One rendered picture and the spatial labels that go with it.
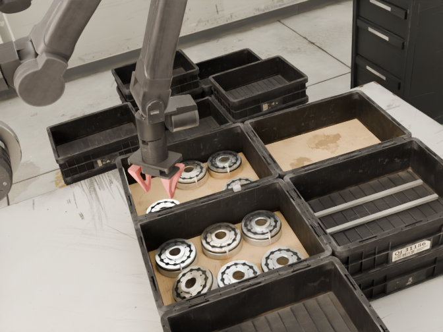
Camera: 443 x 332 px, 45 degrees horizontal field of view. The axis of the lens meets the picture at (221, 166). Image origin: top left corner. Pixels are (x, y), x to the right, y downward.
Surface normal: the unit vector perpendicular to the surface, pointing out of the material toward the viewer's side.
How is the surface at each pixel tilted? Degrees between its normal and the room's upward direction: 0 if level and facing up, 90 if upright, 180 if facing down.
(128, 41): 90
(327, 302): 0
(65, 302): 0
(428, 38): 90
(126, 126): 0
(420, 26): 90
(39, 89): 103
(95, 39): 90
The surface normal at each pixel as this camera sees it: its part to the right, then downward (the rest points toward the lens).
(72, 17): 0.36, 0.67
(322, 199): -0.12, -0.79
